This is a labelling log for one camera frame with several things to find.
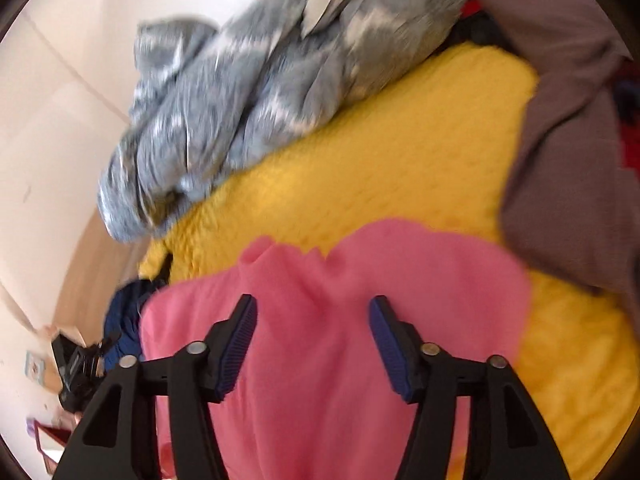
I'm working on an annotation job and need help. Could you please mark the brown garment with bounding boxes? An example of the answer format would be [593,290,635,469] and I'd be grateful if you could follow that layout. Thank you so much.
[460,0,640,301]

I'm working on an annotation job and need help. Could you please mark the blue denim garment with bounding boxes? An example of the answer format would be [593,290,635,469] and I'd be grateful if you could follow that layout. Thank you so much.
[102,277,168,371]

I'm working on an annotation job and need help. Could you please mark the red striped garment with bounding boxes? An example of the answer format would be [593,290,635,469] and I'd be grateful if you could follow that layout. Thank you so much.
[617,60,640,171]

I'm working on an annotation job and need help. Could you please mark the yellow textured blanket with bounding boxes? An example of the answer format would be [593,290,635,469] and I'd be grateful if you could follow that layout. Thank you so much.
[137,42,640,480]

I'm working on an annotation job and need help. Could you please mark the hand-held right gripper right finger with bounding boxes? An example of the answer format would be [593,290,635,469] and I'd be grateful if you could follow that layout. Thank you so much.
[368,295,571,480]

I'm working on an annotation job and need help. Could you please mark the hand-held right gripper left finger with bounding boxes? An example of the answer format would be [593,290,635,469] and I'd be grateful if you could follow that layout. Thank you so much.
[57,294,259,480]

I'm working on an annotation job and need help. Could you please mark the pink gauze garment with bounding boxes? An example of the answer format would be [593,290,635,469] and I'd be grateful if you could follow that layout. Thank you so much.
[139,219,533,480]

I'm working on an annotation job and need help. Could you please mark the grey floral duvet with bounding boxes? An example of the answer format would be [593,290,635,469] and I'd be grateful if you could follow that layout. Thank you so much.
[97,0,473,241]

